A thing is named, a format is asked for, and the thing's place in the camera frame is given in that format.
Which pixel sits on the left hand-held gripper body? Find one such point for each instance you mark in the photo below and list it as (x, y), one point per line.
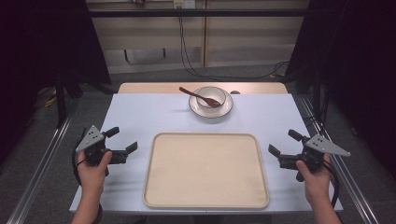
(90, 139)

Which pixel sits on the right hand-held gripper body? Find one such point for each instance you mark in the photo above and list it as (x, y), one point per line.
(323, 145)

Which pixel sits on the person's left hand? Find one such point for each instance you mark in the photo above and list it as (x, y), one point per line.
(92, 174)

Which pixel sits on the person's right hand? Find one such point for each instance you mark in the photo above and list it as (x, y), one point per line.
(315, 183)

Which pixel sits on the white table mat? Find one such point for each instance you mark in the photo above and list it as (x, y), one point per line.
(140, 115)

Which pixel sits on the black metal stand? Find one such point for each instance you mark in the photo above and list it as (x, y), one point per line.
(316, 93)
(60, 99)

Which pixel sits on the wooden table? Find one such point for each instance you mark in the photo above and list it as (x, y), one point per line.
(149, 88)

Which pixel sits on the small dark object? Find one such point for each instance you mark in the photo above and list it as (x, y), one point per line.
(235, 92)

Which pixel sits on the beige rectangular tray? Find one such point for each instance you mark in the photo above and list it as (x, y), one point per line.
(205, 171)

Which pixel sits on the white plate with dark rim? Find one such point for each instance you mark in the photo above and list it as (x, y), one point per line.
(194, 107)

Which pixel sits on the black wristband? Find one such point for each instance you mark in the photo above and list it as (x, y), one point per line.
(99, 214)

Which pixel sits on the brown wooden spoon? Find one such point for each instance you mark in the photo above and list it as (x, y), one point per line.
(190, 92)

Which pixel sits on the white bowl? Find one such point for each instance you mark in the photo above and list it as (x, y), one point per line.
(210, 92)

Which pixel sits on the black curtain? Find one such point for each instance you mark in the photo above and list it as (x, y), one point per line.
(358, 62)
(37, 46)

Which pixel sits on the black horizontal bar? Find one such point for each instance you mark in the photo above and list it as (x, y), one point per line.
(193, 13)

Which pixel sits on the aluminium floor rail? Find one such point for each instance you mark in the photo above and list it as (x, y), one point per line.
(40, 174)
(348, 183)

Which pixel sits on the white wall socket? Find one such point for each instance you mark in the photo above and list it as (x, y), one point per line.
(184, 3)

